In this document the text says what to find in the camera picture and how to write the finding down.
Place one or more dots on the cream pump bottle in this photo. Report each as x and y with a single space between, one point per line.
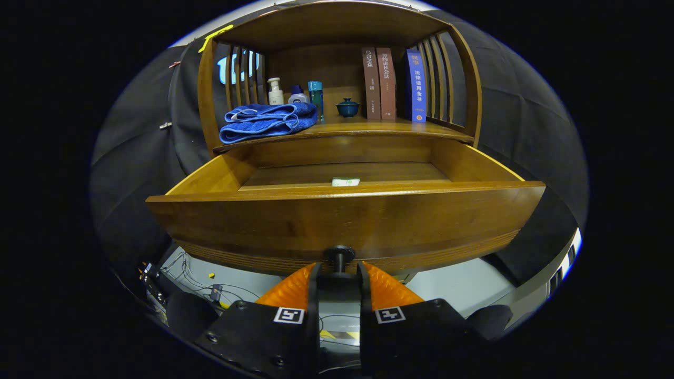
275 96

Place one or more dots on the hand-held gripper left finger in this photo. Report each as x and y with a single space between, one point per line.
284 342

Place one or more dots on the small black adapter box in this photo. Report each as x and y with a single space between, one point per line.
216 292

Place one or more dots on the wooden drawer with black knob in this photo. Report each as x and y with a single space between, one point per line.
342 221

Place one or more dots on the yellow black floor tape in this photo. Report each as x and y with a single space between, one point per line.
347 335

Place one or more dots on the dark brown book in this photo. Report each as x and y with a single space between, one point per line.
370 84

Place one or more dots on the wooden cabinet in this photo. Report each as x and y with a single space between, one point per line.
326 26

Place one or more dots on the wooden countertop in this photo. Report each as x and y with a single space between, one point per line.
368 126

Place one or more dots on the white green cosmetic tube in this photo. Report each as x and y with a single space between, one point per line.
345 182

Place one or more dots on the reddish brown book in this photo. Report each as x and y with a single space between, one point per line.
387 84

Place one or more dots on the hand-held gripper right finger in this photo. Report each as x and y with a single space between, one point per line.
389 342

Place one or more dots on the blue book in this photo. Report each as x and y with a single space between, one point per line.
417 87

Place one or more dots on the dark teal lidded teacup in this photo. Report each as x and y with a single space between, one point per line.
347 108

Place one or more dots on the white lotion bottle blue cap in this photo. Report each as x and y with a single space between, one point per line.
298 98

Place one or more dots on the teal glass bottle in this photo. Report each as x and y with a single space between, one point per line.
316 97

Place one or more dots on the blue folded towel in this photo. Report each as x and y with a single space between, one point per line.
263 123

